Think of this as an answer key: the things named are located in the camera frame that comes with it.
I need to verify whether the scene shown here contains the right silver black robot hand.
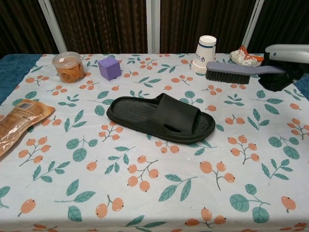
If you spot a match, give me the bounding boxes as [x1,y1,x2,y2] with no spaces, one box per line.
[257,44,309,92]

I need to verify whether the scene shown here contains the grey tool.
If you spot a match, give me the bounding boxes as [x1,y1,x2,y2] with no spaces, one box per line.
[205,61,287,85]

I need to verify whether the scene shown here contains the crumpled orange white snack wrapper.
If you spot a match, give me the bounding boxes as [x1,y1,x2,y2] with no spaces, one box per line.
[229,45,265,67]

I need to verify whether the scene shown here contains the white paper cup stack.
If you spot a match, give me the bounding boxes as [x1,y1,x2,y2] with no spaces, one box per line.
[192,35,217,74]

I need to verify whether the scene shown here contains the black rubber slipper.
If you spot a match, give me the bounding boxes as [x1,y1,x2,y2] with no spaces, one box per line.
[106,93,216,145]

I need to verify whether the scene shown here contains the purple cube box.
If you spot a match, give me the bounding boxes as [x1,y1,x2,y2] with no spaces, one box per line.
[98,57,121,82]

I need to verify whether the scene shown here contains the floral printed tablecloth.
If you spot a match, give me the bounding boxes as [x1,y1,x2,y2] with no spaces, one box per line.
[0,53,309,232]

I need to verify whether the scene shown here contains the clear jar of rubber bands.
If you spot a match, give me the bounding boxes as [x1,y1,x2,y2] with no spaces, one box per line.
[52,51,87,84]

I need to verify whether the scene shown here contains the brown snack pouch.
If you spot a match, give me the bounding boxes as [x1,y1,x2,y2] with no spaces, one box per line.
[0,99,56,158]

